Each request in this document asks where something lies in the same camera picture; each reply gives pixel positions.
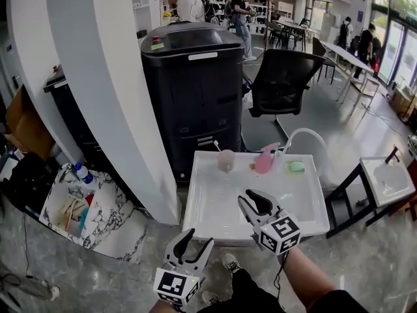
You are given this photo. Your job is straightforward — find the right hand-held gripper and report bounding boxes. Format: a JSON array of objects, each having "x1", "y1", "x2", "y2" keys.
[{"x1": 237, "y1": 189, "x2": 302, "y2": 256}]

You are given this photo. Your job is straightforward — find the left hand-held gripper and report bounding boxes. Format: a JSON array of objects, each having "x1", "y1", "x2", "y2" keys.
[{"x1": 152, "y1": 228, "x2": 215, "y2": 306}]

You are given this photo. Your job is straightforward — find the beige translucent cup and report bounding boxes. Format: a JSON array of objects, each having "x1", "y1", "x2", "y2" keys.
[{"x1": 217, "y1": 149, "x2": 237, "y2": 174}]

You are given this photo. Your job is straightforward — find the person's right forearm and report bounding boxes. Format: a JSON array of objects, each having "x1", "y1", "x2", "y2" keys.
[{"x1": 279, "y1": 248, "x2": 340, "y2": 313}]

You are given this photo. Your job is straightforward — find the person's left forearm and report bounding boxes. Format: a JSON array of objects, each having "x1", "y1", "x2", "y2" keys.
[{"x1": 148, "y1": 300, "x2": 179, "y2": 313}]

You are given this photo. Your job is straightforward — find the person's right shoe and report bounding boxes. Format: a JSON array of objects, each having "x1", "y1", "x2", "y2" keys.
[{"x1": 222, "y1": 252, "x2": 242, "y2": 275}]

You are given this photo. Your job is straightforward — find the pink spray bottle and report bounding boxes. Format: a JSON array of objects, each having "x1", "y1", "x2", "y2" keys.
[{"x1": 253, "y1": 142, "x2": 281, "y2": 176}]

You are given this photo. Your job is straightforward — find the white ceramic sink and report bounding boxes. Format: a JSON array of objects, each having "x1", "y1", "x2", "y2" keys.
[{"x1": 182, "y1": 151, "x2": 331, "y2": 243}]

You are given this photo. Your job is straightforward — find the person's black trousers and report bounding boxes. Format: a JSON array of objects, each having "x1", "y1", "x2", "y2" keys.
[{"x1": 195, "y1": 267, "x2": 285, "y2": 313}]

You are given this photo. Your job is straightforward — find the marble pattern sink counter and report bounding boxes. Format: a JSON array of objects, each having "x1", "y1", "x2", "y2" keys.
[{"x1": 38, "y1": 163, "x2": 148, "y2": 264}]

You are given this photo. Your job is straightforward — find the white curved faucet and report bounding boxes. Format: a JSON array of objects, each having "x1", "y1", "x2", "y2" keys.
[{"x1": 275, "y1": 127, "x2": 330, "y2": 176}]

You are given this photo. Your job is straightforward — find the person's black sleeve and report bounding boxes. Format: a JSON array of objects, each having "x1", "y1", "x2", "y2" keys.
[{"x1": 308, "y1": 288, "x2": 369, "y2": 313}]

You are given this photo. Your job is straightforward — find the bundle of wooden sticks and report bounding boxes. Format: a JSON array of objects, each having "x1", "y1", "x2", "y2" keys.
[{"x1": 60, "y1": 194, "x2": 86, "y2": 231}]

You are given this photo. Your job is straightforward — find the blue cap water bottle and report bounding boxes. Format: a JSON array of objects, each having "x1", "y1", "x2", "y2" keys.
[{"x1": 74, "y1": 162, "x2": 97, "y2": 189}]

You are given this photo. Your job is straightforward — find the black mesh office chair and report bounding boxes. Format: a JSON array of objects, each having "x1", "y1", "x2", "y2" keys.
[{"x1": 240, "y1": 48, "x2": 326, "y2": 153}]

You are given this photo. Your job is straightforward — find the small white sink basin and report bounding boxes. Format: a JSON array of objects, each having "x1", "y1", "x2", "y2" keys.
[{"x1": 360, "y1": 156, "x2": 416, "y2": 207}]

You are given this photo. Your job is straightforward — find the large black machine cabinet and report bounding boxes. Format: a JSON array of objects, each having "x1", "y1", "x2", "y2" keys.
[{"x1": 139, "y1": 21, "x2": 246, "y2": 184}]

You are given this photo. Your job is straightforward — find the black faucet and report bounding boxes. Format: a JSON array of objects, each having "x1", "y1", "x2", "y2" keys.
[{"x1": 384, "y1": 145, "x2": 401, "y2": 166}]

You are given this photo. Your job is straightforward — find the chrome faucet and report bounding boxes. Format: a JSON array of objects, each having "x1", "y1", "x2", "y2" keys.
[{"x1": 58, "y1": 164, "x2": 81, "y2": 184}]

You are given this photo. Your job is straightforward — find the dark dining chair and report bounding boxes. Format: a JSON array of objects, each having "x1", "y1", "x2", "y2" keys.
[{"x1": 311, "y1": 37, "x2": 338, "y2": 85}]

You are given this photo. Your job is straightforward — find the black side cabinet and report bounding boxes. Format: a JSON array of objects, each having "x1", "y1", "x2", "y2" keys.
[{"x1": 44, "y1": 73, "x2": 109, "y2": 172}]

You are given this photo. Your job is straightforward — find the long white table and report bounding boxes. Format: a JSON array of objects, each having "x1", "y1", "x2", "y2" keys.
[{"x1": 321, "y1": 40, "x2": 375, "y2": 104}]

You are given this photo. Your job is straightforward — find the black bag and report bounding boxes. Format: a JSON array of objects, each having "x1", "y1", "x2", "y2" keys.
[{"x1": 0, "y1": 151, "x2": 57, "y2": 212}]

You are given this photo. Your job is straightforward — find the cardboard boxes by window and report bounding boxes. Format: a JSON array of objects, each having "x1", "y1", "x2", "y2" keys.
[{"x1": 390, "y1": 86, "x2": 417, "y2": 121}]

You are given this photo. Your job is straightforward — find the dark dining table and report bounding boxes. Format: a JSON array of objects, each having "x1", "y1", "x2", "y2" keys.
[{"x1": 275, "y1": 20, "x2": 309, "y2": 52}]

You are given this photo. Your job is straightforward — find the wooden coat stand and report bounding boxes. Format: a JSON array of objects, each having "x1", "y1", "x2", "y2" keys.
[{"x1": 263, "y1": 0, "x2": 273, "y2": 52}]

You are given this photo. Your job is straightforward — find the brown cardboard box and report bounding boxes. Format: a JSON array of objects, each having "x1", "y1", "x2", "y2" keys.
[{"x1": 5, "y1": 85, "x2": 56, "y2": 161}]

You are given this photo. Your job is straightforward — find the white shelf cabinet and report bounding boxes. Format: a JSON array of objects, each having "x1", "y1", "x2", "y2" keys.
[{"x1": 130, "y1": 0, "x2": 154, "y2": 39}]

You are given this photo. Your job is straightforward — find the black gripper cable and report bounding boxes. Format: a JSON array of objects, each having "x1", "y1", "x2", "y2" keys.
[{"x1": 272, "y1": 251, "x2": 291, "y2": 301}]

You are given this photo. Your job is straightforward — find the floor power strip cable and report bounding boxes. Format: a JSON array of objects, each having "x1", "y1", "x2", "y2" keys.
[{"x1": 360, "y1": 102, "x2": 409, "y2": 134}]

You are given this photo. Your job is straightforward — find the wooden frame stool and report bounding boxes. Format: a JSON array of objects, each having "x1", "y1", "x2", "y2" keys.
[{"x1": 340, "y1": 76, "x2": 381, "y2": 111}]

